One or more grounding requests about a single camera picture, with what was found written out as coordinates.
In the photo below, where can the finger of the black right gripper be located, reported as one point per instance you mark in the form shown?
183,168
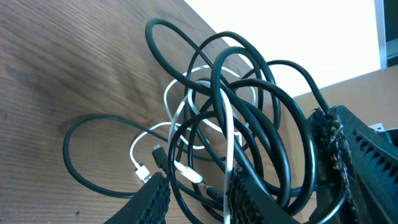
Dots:
357,170

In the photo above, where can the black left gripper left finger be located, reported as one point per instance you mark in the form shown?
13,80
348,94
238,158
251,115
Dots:
149,206

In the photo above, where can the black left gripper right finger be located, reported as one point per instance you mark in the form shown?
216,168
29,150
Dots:
249,205

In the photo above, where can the cardboard box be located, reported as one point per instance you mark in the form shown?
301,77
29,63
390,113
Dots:
372,98

